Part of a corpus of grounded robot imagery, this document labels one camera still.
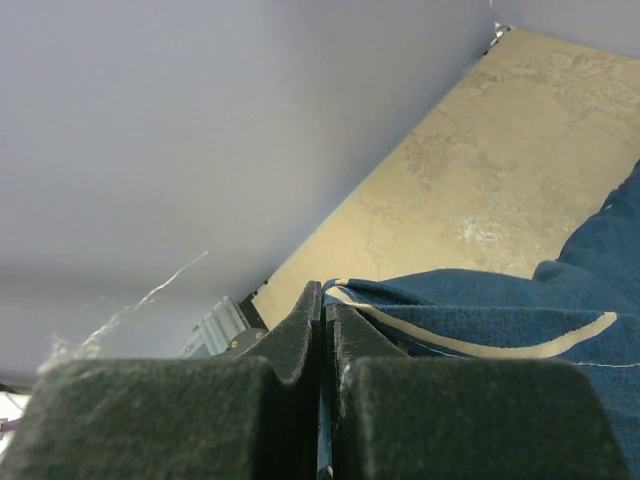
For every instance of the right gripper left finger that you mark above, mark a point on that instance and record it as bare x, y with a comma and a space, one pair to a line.
252, 416

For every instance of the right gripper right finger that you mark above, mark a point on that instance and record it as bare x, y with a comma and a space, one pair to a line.
401, 417

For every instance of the blue fish-print pillowcase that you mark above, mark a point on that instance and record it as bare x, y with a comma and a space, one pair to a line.
582, 308

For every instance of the aluminium table frame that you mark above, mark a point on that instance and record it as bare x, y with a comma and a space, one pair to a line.
224, 331

